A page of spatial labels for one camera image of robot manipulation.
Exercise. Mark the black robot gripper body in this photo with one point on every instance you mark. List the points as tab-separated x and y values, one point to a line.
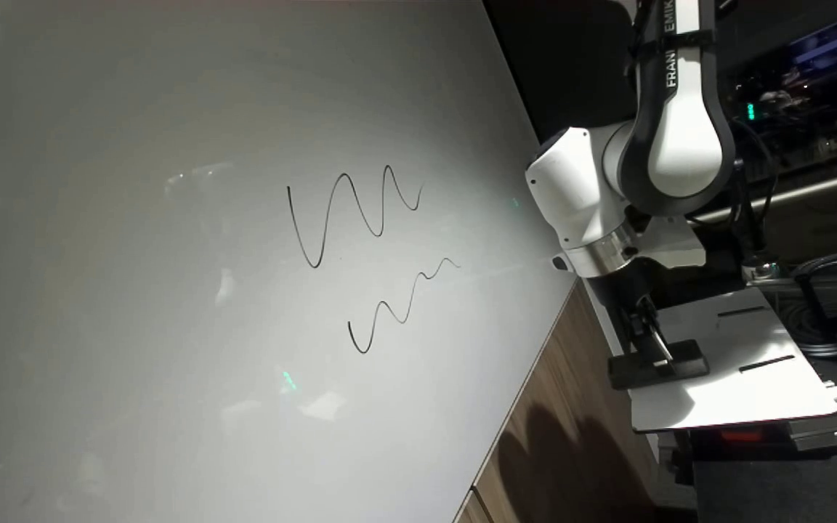
633	309

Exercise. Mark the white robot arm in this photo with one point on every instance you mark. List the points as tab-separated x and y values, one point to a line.
621	197

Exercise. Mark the large white whiteboard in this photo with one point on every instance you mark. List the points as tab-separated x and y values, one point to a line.
261	261

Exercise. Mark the dark marker on table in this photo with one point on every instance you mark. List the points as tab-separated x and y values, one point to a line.
736	311

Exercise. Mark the white side table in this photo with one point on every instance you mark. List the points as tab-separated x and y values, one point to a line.
685	375

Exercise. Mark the dark marker near table edge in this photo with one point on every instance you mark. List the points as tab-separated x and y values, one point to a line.
748	367

